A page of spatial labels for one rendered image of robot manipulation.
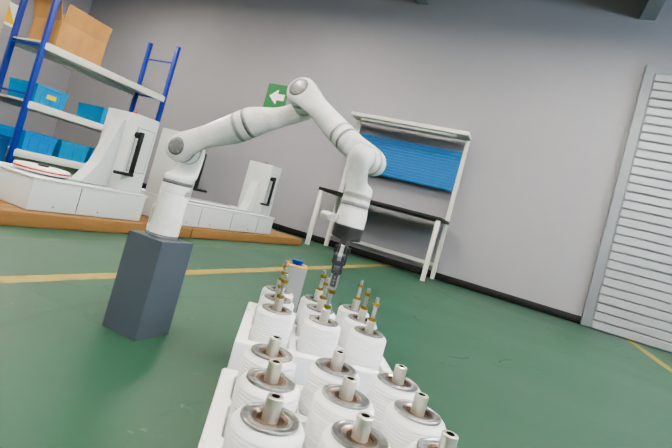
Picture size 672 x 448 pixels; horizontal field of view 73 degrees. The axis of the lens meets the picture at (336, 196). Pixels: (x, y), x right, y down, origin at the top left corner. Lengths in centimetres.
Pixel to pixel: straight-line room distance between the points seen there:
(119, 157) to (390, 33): 466
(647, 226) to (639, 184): 48
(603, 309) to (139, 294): 526
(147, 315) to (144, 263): 15
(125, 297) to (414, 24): 606
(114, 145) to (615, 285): 520
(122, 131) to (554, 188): 478
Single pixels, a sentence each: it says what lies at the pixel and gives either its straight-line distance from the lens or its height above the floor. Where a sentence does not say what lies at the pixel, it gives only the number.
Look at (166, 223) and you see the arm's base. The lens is 148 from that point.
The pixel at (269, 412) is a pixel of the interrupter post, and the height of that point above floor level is 26.
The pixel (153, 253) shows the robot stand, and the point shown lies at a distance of 145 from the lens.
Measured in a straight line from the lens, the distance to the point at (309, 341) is 114.
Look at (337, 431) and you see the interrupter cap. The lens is 65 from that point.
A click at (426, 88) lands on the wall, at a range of 658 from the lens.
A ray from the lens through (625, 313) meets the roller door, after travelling 606.
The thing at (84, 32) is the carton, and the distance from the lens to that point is 638.
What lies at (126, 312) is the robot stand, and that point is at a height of 7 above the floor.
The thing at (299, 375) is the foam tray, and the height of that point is 14.
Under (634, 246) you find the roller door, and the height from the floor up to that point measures 101.
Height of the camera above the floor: 53
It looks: 2 degrees up
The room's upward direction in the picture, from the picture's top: 15 degrees clockwise
